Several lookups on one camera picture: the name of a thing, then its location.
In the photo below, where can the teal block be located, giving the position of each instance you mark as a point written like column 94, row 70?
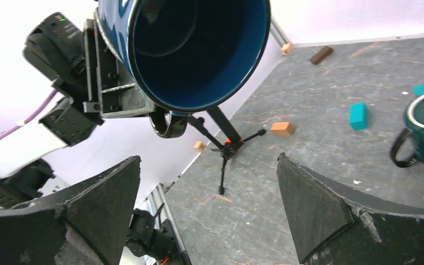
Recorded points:
column 358, row 116

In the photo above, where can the wooden cube by rail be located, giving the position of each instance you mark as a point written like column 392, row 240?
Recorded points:
column 199, row 146

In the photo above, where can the corner wooden cube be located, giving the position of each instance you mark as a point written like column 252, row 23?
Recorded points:
column 285, row 49

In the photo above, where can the wooden block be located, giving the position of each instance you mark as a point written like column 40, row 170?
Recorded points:
column 282, row 128

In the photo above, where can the navy blue mug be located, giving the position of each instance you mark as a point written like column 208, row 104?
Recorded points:
column 186, row 56

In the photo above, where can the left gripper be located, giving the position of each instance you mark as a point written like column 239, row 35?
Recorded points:
column 112, row 92

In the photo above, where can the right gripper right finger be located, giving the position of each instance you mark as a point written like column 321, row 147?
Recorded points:
column 332, row 223

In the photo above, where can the teal cube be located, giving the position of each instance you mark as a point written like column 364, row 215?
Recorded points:
column 418, row 90

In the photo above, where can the brown block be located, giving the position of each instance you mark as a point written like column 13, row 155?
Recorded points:
column 323, row 53

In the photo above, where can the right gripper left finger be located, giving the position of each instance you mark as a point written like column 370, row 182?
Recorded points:
column 85, row 223

